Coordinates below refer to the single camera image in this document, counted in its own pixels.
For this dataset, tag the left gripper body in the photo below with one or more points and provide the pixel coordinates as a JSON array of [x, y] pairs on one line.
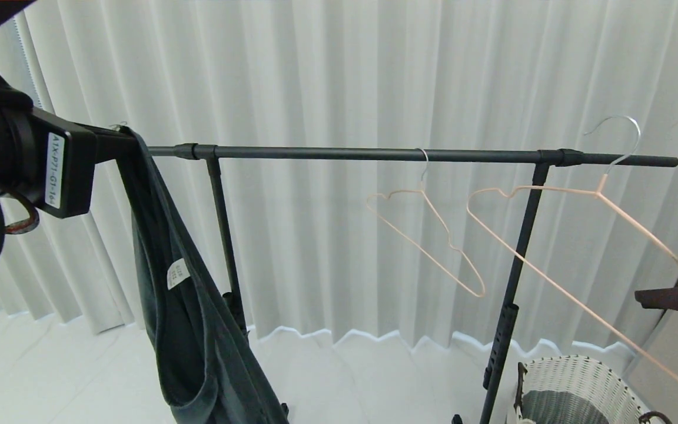
[[62, 165]]

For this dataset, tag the pink clothes hanger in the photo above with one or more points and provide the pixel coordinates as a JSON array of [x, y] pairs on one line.
[[422, 189], [600, 189]]

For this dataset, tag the dark green long-sleeved shirt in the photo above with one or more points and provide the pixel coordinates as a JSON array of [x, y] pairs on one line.
[[198, 330]]

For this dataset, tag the white laundry basket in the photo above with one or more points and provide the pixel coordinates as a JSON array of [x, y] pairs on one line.
[[580, 377]]

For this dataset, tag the black clothes rack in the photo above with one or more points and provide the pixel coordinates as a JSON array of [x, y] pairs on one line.
[[345, 154]]

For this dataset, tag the white curtain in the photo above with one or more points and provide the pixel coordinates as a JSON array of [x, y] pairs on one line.
[[345, 70]]

